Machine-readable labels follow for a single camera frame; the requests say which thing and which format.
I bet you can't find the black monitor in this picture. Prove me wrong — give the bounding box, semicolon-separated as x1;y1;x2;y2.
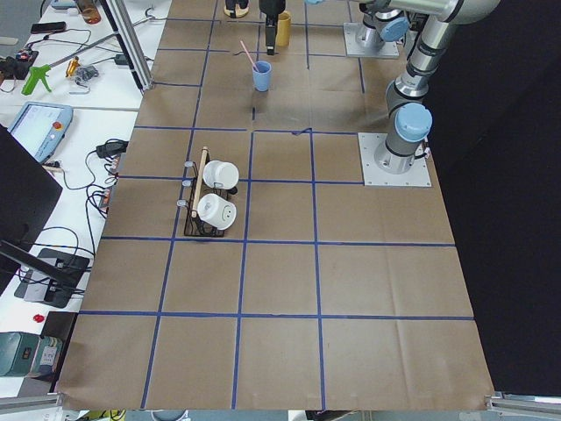
0;125;65;295

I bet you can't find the black wire mug rack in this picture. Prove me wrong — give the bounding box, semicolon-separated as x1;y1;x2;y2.
177;146;239;238

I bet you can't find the bamboo cylinder holder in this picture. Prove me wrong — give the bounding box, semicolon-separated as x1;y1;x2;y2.
275;11;291;47

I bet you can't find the aluminium frame post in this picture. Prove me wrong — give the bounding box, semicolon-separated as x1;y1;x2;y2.
100;0;153;91

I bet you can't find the blue teach pendant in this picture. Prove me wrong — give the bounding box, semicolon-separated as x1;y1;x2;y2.
8;101;74;164

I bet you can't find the black monitor stand base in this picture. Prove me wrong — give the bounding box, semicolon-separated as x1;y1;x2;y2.
13;248;90;309

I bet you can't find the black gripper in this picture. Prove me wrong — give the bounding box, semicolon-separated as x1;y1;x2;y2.
259;0;286;55

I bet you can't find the white smiley mug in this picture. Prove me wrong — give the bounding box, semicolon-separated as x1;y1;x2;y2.
197;193;237;230

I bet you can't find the pink chopstick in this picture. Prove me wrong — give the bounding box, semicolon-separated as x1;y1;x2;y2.
239;39;259;73

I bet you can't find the light blue plastic cup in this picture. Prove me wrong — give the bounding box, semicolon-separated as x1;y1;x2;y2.
252;61;273;92

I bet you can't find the green handled grabber tool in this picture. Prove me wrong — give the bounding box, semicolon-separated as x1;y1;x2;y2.
21;34;119;96

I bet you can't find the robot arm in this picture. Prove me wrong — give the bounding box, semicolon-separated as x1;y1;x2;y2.
359;1;499;175
258;1;409;59

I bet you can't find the black power adapter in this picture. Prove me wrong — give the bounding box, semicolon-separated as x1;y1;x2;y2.
96;139;129;158

